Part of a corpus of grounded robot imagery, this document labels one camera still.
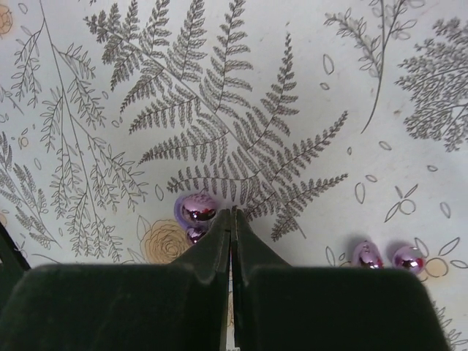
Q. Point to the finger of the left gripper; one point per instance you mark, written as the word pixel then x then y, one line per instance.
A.
pixel 13 263

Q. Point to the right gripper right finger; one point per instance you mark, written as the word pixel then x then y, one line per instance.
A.
pixel 278 306

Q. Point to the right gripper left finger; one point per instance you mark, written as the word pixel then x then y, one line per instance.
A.
pixel 178 306

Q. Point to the purple earbud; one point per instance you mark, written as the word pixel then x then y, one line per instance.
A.
pixel 194 213
pixel 367 255

